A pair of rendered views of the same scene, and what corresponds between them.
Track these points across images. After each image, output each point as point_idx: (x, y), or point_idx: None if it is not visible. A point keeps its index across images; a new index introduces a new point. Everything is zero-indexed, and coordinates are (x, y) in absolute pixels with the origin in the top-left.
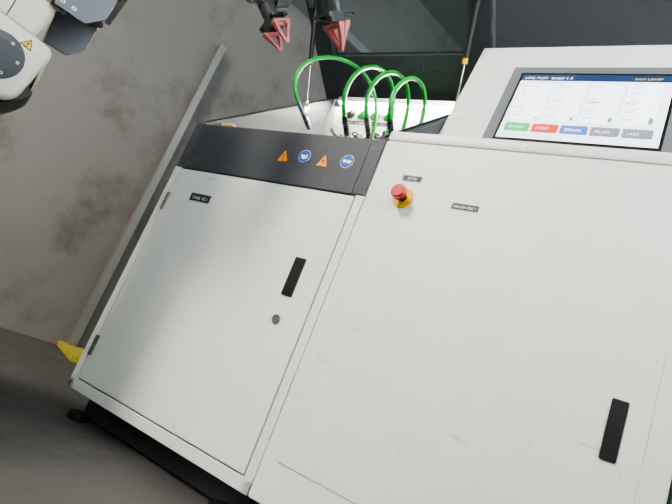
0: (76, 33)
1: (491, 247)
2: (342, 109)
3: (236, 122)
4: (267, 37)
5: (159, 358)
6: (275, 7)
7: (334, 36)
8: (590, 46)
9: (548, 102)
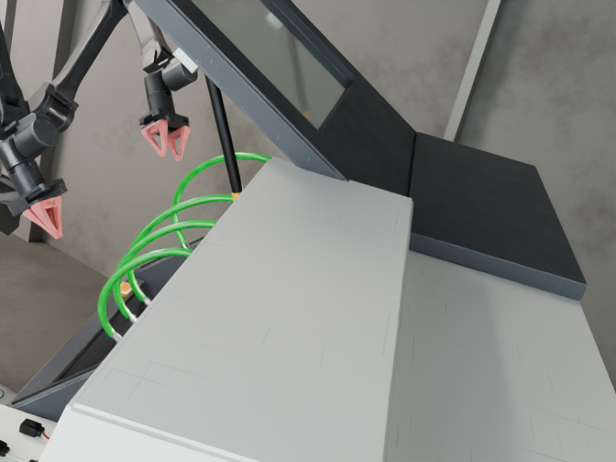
0: (9, 212)
1: None
2: (134, 292)
3: (178, 258)
4: (167, 143)
5: None
6: (156, 103)
7: (51, 217)
8: (211, 229)
9: None
